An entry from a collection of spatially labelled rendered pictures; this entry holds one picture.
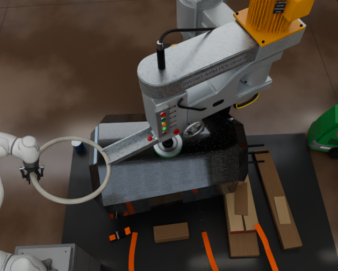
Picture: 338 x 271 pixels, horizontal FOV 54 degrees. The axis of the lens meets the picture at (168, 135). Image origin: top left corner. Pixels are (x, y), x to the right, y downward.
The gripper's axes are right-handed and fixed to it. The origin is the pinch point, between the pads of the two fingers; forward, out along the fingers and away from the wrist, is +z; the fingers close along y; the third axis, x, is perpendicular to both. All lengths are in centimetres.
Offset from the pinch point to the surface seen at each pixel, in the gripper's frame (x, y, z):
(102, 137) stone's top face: 38, 48, 11
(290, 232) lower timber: -44, 204, 49
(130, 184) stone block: 2, 66, 22
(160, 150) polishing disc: 13, 86, -4
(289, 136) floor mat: 48, 243, 36
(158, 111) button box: -1, 66, -64
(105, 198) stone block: -1, 48, 35
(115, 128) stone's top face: 43, 59, 7
